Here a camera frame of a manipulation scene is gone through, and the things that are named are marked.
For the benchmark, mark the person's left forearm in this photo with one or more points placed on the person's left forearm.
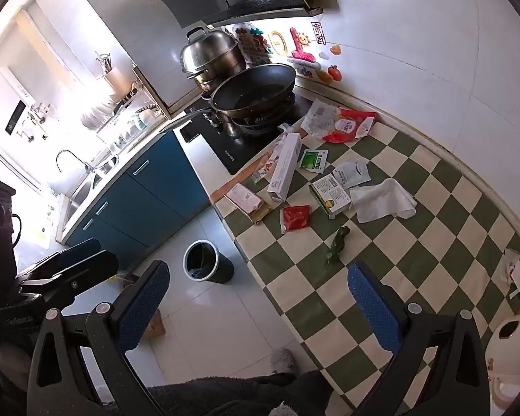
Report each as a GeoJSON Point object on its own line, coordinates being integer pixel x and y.
{"type": "Point", "coordinates": [13, 362]}

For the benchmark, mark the white tissue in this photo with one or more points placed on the white tissue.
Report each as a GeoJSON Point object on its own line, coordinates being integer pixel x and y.
{"type": "Point", "coordinates": [383, 201]}

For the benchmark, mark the curved steel faucet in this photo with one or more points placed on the curved steel faucet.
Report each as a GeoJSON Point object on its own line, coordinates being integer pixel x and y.
{"type": "Point", "coordinates": [63, 154]}

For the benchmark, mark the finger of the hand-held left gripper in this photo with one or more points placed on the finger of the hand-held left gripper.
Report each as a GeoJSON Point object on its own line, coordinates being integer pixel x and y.
{"type": "Point", "coordinates": [69, 255]}
{"type": "Point", "coordinates": [91, 268]}

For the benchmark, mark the dark green wrapper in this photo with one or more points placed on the dark green wrapper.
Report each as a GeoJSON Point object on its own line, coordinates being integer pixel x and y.
{"type": "Point", "coordinates": [339, 240]}

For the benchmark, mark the person's dark pants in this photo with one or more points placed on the person's dark pants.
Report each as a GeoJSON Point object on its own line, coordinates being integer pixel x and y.
{"type": "Point", "coordinates": [242, 394]}

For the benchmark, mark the colourful snack wrapper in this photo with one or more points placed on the colourful snack wrapper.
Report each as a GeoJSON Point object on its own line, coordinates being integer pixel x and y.
{"type": "Point", "coordinates": [264, 171]}

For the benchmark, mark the white water heater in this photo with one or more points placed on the white water heater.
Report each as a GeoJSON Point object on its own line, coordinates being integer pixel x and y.
{"type": "Point", "coordinates": [8, 95]}

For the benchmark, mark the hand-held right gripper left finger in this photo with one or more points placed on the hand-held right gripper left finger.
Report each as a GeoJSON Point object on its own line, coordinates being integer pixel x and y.
{"type": "Point", "coordinates": [144, 301]}

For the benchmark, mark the small green and yellow box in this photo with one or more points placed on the small green and yellow box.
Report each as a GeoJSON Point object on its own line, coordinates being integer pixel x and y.
{"type": "Point", "coordinates": [329, 193]}

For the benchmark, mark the black gas stove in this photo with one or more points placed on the black gas stove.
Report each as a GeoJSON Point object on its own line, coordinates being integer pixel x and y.
{"type": "Point", "coordinates": [219, 148]}

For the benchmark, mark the steel sink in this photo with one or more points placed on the steel sink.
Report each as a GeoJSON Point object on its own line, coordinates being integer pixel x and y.
{"type": "Point", "coordinates": [80, 195]}

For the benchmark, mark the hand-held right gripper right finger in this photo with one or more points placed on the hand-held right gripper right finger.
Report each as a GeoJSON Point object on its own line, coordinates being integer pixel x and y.
{"type": "Point", "coordinates": [372, 307]}

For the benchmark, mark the black wok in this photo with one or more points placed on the black wok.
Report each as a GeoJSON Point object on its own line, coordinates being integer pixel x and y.
{"type": "Point", "coordinates": [251, 91]}

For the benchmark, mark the red sachet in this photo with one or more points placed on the red sachet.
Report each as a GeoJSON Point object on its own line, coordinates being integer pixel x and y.
{"type": "Point", "coordinates": [295, 218]}

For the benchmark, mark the black and white trash bin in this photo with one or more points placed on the black and white trash bin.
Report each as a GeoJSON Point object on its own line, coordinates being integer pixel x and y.
{"type": "Point", "coordinates": [219, 268]}

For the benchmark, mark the green sachet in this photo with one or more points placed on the green sachet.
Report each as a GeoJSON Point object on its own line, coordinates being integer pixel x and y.
{"type": "Point", "coordinates": [314, 161]}

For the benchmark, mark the long white box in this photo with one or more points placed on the long white box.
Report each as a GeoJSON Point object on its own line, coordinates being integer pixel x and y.
{"type": "Point", "coordinates": [284, 169]}

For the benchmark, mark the white round appliance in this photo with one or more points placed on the white round appliance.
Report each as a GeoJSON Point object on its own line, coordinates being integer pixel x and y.
{"type": "Point", "coordinates": [515, 346]}

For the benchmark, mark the brown flat packet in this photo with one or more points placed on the brown flat packet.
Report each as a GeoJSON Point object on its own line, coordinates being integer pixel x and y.
{"type": "Point", "coordinates": [242, 197]}

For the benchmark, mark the stainless steel steamer pot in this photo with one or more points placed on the stainless steel steamer pot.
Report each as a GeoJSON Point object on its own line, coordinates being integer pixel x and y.
{"type": "Point", "coordinates": [212, 52]}

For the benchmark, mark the blue kitchen cabinet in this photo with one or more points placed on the blue kitchen cabinet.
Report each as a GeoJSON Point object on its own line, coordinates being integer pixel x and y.
{"type": "Point", "coordinates": [156, 199]}

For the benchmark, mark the red and white packet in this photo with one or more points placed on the red and white packet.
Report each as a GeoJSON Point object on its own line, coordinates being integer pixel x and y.
{"type": "Point", "coordinates": [351, 128]}

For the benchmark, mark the utensil holder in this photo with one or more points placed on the utensil holder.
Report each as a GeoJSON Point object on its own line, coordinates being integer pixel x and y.
{"type": "Point", "coordinates": [110, 78]}

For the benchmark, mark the clear plastic wrapper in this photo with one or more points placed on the clear plastic wrapper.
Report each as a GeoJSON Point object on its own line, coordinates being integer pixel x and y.
{"type": "Point", "coordinates": [318, 119]}

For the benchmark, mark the green and cream checkered mat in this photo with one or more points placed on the green and cream checkered mat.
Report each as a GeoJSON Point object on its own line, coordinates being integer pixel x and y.
{"type": "Point", "coordinates": [416, 247]}

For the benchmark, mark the cardboard box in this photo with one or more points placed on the cardboard box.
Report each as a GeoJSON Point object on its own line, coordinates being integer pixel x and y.
{"type": "Point", "coordinates": [156, 327]}

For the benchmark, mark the black frying pan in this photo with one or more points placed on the black frying pan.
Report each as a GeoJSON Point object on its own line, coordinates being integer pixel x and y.
{"type": "Point", "coordinates": [260, 120]}

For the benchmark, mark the colourful wall stickers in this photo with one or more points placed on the colourful wall stickers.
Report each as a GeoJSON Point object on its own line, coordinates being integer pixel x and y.
{"type": "Point", "coordinates": [299, 47]}

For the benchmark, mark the dish rack with dishes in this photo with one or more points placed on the dish rack with dishes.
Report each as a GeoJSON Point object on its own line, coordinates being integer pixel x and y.
{"type": "Point", "coordinates": [125, 125]}

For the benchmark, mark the white and grey sachet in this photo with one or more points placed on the white and grey sachet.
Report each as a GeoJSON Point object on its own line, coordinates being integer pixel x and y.
{"type": "Point", "coordinates": [351, 174]}

